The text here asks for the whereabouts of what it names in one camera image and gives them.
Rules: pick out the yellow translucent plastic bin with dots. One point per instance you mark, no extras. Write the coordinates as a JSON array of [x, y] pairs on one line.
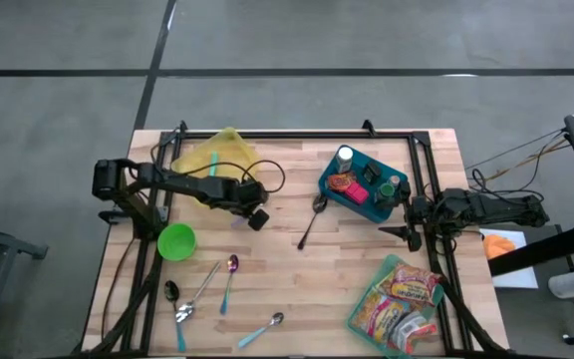
[[197, 159]]

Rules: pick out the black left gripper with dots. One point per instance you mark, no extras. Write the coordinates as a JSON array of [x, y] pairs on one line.
[[256, 204]]

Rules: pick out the iridescent spoon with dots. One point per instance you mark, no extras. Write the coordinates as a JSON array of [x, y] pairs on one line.
[[229, 265]]

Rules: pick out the yellow snack packet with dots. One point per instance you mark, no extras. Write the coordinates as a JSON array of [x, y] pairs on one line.
[[385, 286]]

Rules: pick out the black metal table frame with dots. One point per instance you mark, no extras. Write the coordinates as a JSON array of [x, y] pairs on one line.
[[292, 134]]

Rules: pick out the white paper sheet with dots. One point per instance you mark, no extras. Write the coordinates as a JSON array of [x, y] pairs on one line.
[[521, 274]]

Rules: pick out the green-lid spice jar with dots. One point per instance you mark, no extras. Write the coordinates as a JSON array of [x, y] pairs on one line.
[[386, 191]]

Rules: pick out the small clear sprinkles jar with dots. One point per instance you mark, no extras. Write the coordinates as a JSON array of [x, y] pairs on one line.
[[394, 180]]

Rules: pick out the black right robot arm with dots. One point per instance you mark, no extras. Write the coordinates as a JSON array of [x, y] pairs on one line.
[[496, 207]]

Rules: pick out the pink and blue ramen packet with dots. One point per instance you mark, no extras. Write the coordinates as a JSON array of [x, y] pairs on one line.
[[381, 315]]

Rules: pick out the plain silver spoon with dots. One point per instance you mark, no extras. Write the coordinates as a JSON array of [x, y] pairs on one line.
[[185, 311]]

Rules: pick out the red ramen noodle packet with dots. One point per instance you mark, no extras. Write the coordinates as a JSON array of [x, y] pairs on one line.
[[414, 284]]

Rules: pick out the white round lid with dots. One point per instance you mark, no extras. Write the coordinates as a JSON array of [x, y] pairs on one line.
[[344, 159]]

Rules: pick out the green plastic bowl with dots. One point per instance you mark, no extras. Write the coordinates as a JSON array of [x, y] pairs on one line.
[[177, 243]]

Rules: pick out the black frame clamp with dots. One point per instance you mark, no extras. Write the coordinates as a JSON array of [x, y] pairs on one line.
[[183, 126], [368, 127]]

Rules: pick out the orange object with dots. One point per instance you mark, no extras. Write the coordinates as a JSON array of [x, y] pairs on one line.
[[497, 246]]

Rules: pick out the green translucent plastic bin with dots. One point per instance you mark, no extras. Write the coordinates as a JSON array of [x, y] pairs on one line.
[[362, 329]]

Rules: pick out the dark metal spoon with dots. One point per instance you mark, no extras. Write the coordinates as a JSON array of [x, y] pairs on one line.
[[320, 203]]

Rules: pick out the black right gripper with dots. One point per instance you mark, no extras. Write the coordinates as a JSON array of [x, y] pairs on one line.
[[416, 214]]

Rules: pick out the orange and brown snack packet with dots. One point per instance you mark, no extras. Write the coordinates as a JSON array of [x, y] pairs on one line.
[[341, 182]]

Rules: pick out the green box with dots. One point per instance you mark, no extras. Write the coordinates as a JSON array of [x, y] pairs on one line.
[[372, 172]]

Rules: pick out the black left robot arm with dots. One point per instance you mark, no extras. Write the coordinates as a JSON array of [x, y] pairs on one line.
[[192, 185]]

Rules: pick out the blue plastic bin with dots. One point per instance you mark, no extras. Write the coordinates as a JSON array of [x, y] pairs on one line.
[[374, 213]]

